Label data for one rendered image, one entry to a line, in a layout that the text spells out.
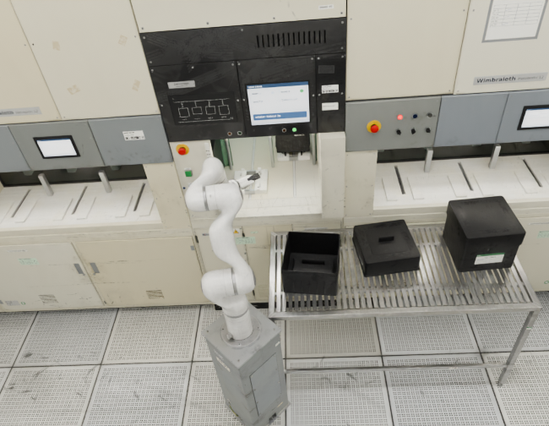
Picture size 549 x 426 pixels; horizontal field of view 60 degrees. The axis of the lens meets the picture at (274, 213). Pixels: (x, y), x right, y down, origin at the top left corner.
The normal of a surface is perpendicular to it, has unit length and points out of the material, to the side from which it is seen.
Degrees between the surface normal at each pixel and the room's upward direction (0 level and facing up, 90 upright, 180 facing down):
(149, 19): 92
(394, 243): 0
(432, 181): 0
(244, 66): 90
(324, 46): 90
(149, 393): 0
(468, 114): 90
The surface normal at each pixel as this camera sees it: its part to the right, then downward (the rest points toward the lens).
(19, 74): -0.01, 0.67
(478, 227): -0.08, -0.74
